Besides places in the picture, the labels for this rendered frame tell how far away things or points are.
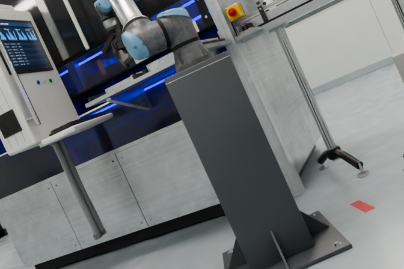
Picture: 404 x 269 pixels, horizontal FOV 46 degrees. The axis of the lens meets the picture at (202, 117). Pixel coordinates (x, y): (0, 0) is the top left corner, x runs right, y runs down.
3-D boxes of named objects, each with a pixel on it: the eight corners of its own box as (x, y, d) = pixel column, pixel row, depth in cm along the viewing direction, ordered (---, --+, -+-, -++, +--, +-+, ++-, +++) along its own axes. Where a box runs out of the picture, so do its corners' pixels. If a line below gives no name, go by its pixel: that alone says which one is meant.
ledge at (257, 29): (243, 39, 254) (241, 36, 253) (265, 29, 248) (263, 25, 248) (235, 41, 241) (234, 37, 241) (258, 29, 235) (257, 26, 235)
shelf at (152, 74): (133, 92, 278) (132, 89, 278) (237, 41, 249) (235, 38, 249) (86, 108, 234) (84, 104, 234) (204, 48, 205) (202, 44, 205)
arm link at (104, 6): (116, -12, 229) (115, -4, 240) (94, -3, 226) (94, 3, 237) (122, 3, 229) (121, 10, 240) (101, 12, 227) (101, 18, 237)
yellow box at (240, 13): (234, 21, 246) (228, 9, 246) (246, 15, 243) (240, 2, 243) (229, 21, 239) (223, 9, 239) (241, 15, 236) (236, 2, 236)
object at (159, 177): (107, 221, 422) (65, 132, 418) (326, 143, 336) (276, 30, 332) (29, 280, 330) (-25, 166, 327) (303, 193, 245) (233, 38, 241)
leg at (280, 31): (329, 159, 258) (272, 30, 254) (345, 154, 254) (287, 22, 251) (327, 164, 250) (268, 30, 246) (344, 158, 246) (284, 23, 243)
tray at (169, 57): (178, 64, 251) (176, 58, 251) (220, 43, 240) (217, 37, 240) (148, 72, 220) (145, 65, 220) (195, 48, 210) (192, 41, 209)
